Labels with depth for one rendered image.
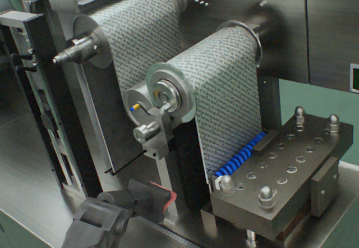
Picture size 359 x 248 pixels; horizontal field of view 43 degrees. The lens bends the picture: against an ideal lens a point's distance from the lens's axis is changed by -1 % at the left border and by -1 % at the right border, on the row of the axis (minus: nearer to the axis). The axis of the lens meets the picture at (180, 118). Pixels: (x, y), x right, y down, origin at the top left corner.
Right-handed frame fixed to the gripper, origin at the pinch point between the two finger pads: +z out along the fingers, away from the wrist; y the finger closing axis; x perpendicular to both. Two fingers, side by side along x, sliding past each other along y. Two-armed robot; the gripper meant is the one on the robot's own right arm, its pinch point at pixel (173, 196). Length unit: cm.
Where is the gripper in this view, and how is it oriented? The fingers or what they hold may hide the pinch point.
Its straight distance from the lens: 101.6
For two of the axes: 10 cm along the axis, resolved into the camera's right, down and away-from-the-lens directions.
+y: 7.5, 2.2, -6.3
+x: 1.9, -9.7, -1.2
